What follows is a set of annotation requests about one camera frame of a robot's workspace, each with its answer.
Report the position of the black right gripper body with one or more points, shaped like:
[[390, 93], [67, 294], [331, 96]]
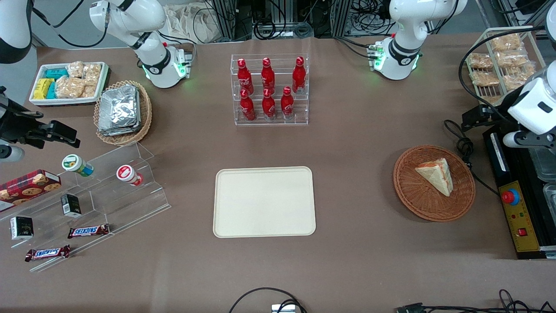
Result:
[[17, 126]]

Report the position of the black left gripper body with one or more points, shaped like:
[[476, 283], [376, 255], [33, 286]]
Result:
[[495, 113]]

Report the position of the triangular sandwich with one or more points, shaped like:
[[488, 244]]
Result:
[[438, 176]]

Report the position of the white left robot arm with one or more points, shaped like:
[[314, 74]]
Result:
[[404, 26]]

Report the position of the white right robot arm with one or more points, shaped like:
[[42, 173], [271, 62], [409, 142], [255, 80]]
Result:
[[143, 26]]

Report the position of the white rectangular snack tray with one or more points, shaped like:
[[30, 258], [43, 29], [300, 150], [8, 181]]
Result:
[[65, 101]]

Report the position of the oval light wicker basket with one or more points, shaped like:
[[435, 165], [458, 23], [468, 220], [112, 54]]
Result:
[[145, 117]]

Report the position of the round brown wicker basket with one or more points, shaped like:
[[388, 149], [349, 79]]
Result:
[[417, 195]]

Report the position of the cream rectangular serving tray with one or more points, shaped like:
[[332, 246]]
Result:
[[260, 204]]

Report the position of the green lid yogurt cup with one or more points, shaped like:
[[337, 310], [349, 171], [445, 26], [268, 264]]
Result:
[[74, 164]]

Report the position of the clear rice cracker pack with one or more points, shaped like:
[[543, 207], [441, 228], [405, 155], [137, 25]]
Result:
[[89, 91], [511, 58], [517, 77], [75, 69], [69, 88], [505, 42], [484, 78], [480, 61], [92, 74]]

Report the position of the teal snack packet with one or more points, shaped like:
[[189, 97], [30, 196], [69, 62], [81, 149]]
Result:
[[56, 73], [52, 90]]

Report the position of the yellow snack packet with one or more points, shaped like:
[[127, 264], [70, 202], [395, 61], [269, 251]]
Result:
[[42, 88]]

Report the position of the silver foil pack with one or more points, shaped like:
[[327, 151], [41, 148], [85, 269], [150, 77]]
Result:
[[138, 114], [118, 106]]

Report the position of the red tartan cookie box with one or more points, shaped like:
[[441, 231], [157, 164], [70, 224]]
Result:
[[26, 187]]

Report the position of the small black box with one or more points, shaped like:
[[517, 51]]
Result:
[[71, 205], [21, 228]]

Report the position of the red lid yogurt cup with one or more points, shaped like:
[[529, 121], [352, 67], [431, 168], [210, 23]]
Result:
[[127, 174]]

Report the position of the clear plastic container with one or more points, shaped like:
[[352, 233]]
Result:
[[551, 198], [545, 165]]

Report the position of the clear acrylic stepped display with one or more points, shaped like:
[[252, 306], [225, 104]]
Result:
[[113, 200]]

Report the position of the red emergency stop button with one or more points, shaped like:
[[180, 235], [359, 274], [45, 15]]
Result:
[[510, 197]]

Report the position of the black base unit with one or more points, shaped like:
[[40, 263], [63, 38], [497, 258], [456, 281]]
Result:
[[532, 191]]

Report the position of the snickers chocolate bar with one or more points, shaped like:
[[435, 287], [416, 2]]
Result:
[[88, 231], [47, 253]]

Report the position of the yellow control panel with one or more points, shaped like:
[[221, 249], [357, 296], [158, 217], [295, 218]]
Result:
[[523, 221]]

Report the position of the beige cloth bag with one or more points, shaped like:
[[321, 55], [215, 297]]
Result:
[[191, 21]]

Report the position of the red cola bottle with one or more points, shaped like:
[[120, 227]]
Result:
[[287, 105], [244, 78], [269, 106], [299, 77], [268, 77], [248, 108]]

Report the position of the clear acrylic bottle rack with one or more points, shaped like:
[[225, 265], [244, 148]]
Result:
[[278, 121]]

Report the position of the small silver device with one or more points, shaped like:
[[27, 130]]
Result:
[[283, 309]]

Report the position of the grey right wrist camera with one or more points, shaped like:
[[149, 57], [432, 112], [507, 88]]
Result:
[[11, 153]]

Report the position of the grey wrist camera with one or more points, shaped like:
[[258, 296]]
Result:
[[521, 140], [11, 153]]

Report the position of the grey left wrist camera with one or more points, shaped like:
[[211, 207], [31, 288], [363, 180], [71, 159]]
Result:
[[521, 140]]

